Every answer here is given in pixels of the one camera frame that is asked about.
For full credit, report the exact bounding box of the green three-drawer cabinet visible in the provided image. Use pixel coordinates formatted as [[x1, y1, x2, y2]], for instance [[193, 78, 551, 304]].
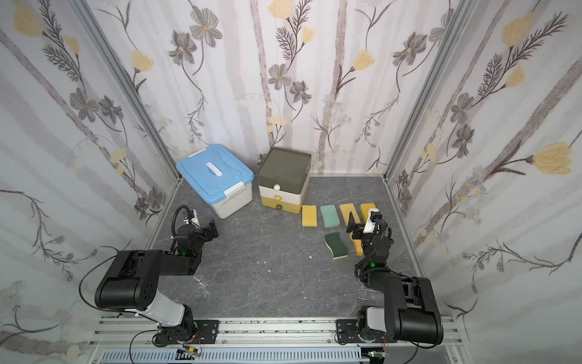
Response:
[[256, 147, 312, 214]]

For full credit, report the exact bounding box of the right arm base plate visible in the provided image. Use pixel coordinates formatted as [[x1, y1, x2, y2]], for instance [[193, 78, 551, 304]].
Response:
[[335, 318, 396, 344]]

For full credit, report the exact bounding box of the yellow green-backed sponge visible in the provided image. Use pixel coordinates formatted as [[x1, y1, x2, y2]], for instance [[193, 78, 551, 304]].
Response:
[[302, 205, 318, 228]]

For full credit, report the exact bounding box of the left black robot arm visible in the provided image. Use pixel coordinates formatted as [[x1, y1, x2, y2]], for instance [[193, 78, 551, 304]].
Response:
[[83, 220, 219, 347]]

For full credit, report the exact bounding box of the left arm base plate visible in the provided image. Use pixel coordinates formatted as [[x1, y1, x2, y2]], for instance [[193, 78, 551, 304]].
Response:
[[152, 320, 220, 347]]

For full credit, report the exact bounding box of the light green sponge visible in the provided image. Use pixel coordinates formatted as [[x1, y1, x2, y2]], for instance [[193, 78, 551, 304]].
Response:
[[320, 205, 340, 228]]

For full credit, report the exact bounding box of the orange sponge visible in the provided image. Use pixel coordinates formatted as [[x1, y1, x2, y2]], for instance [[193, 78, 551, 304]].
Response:
[[350, 234, 364, 257]]

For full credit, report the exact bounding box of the metal wire hook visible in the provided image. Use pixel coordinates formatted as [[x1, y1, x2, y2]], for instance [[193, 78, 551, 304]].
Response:
[[356, 288, 371, 301]]

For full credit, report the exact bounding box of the bright yellow sponge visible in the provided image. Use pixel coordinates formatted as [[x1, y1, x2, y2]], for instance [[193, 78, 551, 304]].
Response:
[[360, 203, 377, 221]]

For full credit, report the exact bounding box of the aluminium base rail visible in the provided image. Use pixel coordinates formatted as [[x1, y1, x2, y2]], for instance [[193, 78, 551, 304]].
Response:
[[81, 316, 470, 363]]

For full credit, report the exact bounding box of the blue lid storage box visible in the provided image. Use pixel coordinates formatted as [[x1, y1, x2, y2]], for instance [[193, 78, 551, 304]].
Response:
[[176, 144, 255, 219]]

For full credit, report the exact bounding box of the dark green scouring sponge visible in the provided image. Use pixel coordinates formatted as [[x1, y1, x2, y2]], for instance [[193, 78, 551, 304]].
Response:
[[324, 232, 349, 260]]

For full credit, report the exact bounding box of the pale yellow sponge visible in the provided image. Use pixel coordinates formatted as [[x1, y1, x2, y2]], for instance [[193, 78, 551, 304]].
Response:
[[339, 203, 361, 226]]

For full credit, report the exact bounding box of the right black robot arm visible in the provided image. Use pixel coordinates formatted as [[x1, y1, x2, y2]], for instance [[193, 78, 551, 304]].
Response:
[[346, 209, 444, 349]]

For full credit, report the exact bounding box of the white cable duct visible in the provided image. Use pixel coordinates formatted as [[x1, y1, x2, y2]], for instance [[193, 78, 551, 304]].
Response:
[[97, 347, 370, 363]]

